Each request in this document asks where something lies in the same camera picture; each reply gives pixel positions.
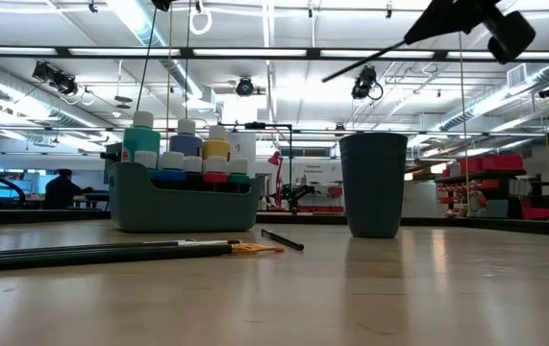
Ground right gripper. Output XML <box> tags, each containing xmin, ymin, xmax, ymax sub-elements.
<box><xmin>404</xmin><ymin>0</ymin><xmax>537</xmax><ymax>66</ymax></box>

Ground black paintbrush silver ferrule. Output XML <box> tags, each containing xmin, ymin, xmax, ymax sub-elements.
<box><xmin>320</xmin><ymin>40</ymin><xmax>408</xmax><ymax>84</ymax></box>
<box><xmin>0</xmin><ymin>238</ymin><xmax>242</xmax><ymax>259</ymax></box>

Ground dark blue plastic cup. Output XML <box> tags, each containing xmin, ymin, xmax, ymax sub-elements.
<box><xmin>338</xmin><ymin>132</ymin><xmax>409</xmax><ymax>239</ymax></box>

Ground small teal paint bottle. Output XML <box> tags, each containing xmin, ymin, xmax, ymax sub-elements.
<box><xmin>227</xmin><ymin>158</ymin><xmax>251</xmax><ymax>193</ymax></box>

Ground large yellow paint bottle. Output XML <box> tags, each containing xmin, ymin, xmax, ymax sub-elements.
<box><xmin>201</xmin><ymin>124</ymin><xmax>233</xmax><ymax>162</ymax></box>

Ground black paintbrush gold ferrule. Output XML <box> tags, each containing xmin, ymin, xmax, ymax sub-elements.
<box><xmin>260</xmin><ymin>228</ymin><xmax>306</xmax><ymax>253</ymax></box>

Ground large periwinkle paint bottle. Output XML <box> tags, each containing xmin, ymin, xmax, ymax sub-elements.
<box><xmin>167</xmin><ymin>117</ymin><xmax>204</xmax><ymax>158</ymax></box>

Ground small black paint bottle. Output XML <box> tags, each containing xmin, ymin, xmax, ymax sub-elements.
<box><xmin>182</xmin><ymin>155</ymin><xmax>204</xmax><ymax>191</ymax></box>

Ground small blue paint bottle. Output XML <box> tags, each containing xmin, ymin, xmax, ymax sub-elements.
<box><xmin>133</xmin><ymin>149</ymin><xmax>159</xmax><ymax>170</ymax></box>
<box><xmin>150</xmin><ymin>151</ymin><xmax>187</xmax><ymax>189</ymax></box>

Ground teal plastic bin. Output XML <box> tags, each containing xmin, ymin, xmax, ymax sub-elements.
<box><xmin>107</xmin><ymin>161</ymin><xmax>266</xmax><ymax>235</ymax></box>

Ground large turquoise paint bottle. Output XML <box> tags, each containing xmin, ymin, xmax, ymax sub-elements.
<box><xmin>121</xmin><ymin>110</ymin><xmax>162</xmax><ymax>164</ymax></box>

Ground thick black paintbrush gold bristles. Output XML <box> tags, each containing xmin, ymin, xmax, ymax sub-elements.
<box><xmin>0</xmin><ymin>242</ymin><xmax>286</xmax><ymax>274</ymax></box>

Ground black overhead rig bar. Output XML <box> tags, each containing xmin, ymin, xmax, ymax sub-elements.
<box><xmin>0</xmin><ymin>45</ymin><xmax>549</xmax><ymax>62</ymax></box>

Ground shelf with red bins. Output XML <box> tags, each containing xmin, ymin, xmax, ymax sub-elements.
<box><xmin>439</xmin><ymin>152</ymin><xmax>549</xmax><ymax>222</ymax></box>

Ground red desk lamp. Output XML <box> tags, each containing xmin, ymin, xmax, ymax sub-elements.
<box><xmin>266</xmin><ymin>150</ymin><xmax>286</xmax><ymax>212</ymax></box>

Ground black ceiling device cluster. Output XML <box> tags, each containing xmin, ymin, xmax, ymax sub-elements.
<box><xmin>31</xmin><ymin>60</ymin><xmax>81</xmax><ymax>97</ymax></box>

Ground person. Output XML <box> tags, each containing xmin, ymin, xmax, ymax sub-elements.
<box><xmin>42</xmin><ymin>167</ymin><xmax>93</xmax><ymax>210</ymax></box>

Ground blue computer monitor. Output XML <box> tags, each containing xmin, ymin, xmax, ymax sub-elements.
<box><xmin>0</xmin><ymin>167</ymin><xmax>47</xmax><ymax>198</ymax></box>

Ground black camera with cable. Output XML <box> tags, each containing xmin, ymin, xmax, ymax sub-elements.
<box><xmin>350</xmin><ymin>64</ymin><xmax>385</xmax><ymax>102</ymax></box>

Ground round black overhead camera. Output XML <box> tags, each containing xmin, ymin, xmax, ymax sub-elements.
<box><xmin>235</xmin><ymin>76</ymin><xmax>255</xmax><ymax>97</ymax></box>

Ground white cable ring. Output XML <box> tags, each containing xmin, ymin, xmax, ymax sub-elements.
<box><xmin>188</xmin><ymin>0</ymin><xmax>213</xmax><ymax>36</ymax></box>

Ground black hanging cable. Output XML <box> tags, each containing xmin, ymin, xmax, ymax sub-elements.
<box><xmin>135</xmin><ymin>0</ymin><xmax>161</xmax><ymax>111</ymax></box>

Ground black aluminium table frame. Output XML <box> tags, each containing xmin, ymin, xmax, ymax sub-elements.
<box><xmin>0</xmin><ymin>205</ymin><xmax>549</xmax><ymax>239</ymax></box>

